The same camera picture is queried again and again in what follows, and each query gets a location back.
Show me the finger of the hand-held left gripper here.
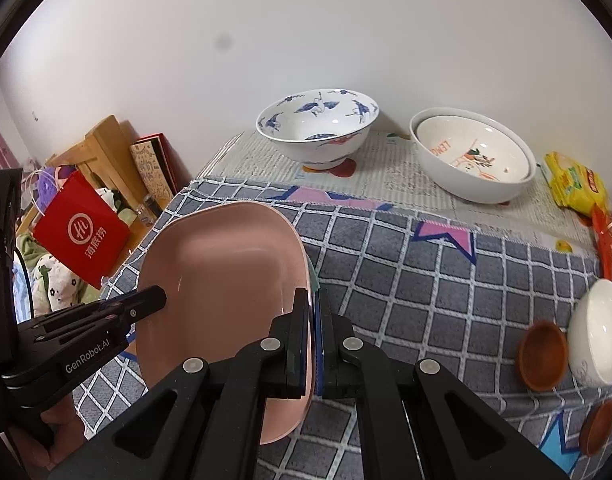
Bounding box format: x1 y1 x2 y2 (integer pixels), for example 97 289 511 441
16 286 168 357

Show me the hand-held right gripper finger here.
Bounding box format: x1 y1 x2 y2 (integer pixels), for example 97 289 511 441
48 287 318 480
317 287 569 480

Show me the pink plate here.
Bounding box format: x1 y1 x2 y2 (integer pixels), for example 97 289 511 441
136 201 318 445

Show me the brown saucer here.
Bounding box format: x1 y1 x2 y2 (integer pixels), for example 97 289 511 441
517 321 571 392
579 399 612 457

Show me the plain white bowl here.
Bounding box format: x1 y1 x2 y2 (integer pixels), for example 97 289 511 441
567 279 612 388

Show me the person's left hand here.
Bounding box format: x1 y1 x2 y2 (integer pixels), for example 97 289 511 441
6 400 85 476

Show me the white printed cloth pile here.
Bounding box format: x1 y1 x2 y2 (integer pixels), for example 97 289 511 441
16 232 103 312

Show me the red paper bag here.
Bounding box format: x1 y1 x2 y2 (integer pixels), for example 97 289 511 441
32 169 132 290

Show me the grey checked cloth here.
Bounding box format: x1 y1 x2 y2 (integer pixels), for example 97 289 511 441
73 176 612 480

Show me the patterned gift box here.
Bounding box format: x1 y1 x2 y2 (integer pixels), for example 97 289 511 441
130 132 179 211

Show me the newsprint pattern tablecloth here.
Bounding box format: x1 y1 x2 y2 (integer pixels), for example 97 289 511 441
196 130 599 261

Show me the blue crane print bowl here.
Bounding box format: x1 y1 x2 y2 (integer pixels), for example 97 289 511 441
256 87 380 171

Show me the large white bowl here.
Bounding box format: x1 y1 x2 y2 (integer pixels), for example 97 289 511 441
409 107 538 205

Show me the white orange print bowl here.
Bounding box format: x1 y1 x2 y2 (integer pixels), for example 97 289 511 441
416 116 532 182

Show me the yellow chips packet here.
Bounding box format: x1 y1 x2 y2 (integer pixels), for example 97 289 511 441
542 152 611 218

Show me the red chips packet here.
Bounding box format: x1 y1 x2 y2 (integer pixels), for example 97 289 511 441
591 205 612 281

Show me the black cable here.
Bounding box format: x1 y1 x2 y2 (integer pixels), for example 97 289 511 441
13 247 37 318

